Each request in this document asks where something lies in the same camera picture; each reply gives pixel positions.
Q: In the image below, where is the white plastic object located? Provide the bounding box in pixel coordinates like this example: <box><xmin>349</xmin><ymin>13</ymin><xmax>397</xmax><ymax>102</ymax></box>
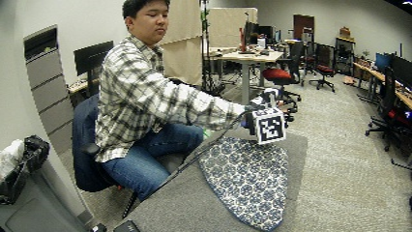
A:
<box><xmin>262</xmin><ymin>87</ymin><xmax>282</xmax><ymax>104</ymax></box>

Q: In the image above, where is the white cube of black markers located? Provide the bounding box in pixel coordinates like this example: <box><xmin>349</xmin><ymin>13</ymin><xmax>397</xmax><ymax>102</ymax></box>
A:
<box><xmin>250</xmin><ymin>106</ymin><xmax>289</xmax><ymax>146</ymax></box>

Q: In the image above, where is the office chair with red seat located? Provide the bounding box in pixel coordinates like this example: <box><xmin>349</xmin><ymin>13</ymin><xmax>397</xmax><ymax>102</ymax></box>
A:
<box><xmin>262</xmin><ymin>41</ymin><xmax>306</xmax><ymax>114</ymax></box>

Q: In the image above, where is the light wooden desk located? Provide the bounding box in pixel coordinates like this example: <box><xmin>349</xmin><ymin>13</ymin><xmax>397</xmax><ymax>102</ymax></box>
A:
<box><xmin>209</xmin><ymin>48</ymin><xmax>286</xmax><ymax>104</ymax></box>

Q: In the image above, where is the black mesh office chair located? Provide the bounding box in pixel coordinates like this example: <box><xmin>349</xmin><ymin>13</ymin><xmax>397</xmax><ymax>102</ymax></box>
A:
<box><xmin>309</xmin><ymin>43</ymin><xmax>338</xmax><ymax>94</ymax></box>

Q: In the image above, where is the black monitor on wooden desk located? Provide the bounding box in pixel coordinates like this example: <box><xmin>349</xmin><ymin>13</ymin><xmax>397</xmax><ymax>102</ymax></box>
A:
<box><xmin>239</xmin><ymin>20</ymin><xmax>261</xmax><ymax>55</ymax></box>

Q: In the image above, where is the black tripod stand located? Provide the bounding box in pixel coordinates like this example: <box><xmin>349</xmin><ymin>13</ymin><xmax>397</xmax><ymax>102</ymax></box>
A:
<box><xmin>199</xmin><ymin>0</ymin><xmax>227</xmax><ymax>97</ymax></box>

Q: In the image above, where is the black metal shelf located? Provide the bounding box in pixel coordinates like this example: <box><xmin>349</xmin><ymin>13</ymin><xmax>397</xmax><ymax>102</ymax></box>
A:
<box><xmin>335</xmin><ymin>36</ymin><xmax>357</xmax><ymax>77</ymax></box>

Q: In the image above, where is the beige partition panel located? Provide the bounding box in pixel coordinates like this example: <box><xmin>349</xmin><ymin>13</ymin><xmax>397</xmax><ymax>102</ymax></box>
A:
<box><xmin>207</xmin><ymin>7</ymin><xmax>259</xmax><ymax>48</ymax></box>
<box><xmin>159</xmin><ymin>0</ymin><xmax>205</xmax><ymax>87</ymax></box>

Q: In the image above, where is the blue patterned ironing board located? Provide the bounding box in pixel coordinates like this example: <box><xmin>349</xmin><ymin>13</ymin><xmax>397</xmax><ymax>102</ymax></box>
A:
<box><xmin>198</xmin><ymin>135</ymin><xmax>290</xmax><ymax>232</ymax></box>

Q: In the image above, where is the brown door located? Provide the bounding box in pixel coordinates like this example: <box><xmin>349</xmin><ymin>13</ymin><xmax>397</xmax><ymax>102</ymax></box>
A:
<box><xmin>293</xmin><ymin>14</ymin><xmax>317</xmax><ymax>42</ymax></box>

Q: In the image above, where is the the person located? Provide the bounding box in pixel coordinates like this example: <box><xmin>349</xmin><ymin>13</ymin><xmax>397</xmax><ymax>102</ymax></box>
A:
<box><xmin>94</xmin><ymin>0</ymin><xmax>250</xmax><ymax>202</ymax></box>

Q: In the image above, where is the long wooden desk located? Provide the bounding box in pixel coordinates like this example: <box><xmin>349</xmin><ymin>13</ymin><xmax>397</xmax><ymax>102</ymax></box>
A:
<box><xmin>354</xmin><ymin>61</ymin><xmax>412</xmax><ymax>111</ymax></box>

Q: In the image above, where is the brown cardboard box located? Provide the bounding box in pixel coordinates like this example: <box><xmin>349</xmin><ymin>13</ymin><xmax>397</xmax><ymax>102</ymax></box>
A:
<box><xmin>339</xmin><ymin>26</ymin><xmax>354</xmax><ymax>40</ymax></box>

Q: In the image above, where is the blue lit monitor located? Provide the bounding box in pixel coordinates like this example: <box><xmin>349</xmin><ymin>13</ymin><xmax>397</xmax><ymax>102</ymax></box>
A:
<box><xmin>375</xmin><ymin>52</ymin><xmax>394</xmax><ymax>73</ymax></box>

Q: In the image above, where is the large black monitor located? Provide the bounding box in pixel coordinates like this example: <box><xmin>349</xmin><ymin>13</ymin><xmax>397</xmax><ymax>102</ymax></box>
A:
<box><xmin>390</xmin><ymin>55</ymin><xmax>412</xmax><ymax>92</ymax></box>

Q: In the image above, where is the black monitor on side desk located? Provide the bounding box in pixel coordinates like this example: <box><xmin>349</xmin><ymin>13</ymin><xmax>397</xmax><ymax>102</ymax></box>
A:
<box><xmin>73</xmin><ymin>40</ymin><xmax>117</xmax><ymax>98</ymax></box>

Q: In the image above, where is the dark blue office chair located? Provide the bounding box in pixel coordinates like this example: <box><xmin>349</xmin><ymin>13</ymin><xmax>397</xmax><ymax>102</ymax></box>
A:
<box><xmin>71</xmin><ymin>94</ymin><xmax>145</xmax><ymax>220</ymax></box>

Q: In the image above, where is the black flat device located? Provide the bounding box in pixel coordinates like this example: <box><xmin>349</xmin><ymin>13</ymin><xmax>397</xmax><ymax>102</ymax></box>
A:
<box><xmin>113</xmin><ymin>219</ymin><xmax>142</xmax><ymax>232</ymax></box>

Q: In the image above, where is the grey filing cabinet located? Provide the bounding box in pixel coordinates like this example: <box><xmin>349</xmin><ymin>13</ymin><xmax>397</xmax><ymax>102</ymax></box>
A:
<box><xmin>22</xmin><ymin>24</ymin><xmax>78</xmax><ymax>153</ymax></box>

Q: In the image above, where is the black bag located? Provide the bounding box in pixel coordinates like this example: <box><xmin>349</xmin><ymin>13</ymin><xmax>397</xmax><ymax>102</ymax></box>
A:
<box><xmin>0</xmin><ymin>134</ymin><xmax>53</xmax><ymax>206</ymax></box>

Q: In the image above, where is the white plastic bag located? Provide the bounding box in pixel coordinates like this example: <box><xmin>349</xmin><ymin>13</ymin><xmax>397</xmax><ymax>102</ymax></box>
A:
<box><xmin>0</xmin><ymin>138</ymin><xmax>26</xmax><ymax>182</ymax></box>

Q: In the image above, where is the black glove cable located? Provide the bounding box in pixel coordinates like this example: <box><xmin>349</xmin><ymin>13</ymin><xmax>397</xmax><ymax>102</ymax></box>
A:
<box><xmin>141</xmin><ymin>110</ymin><xmax>255</xmax><ymax>201</ymax></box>

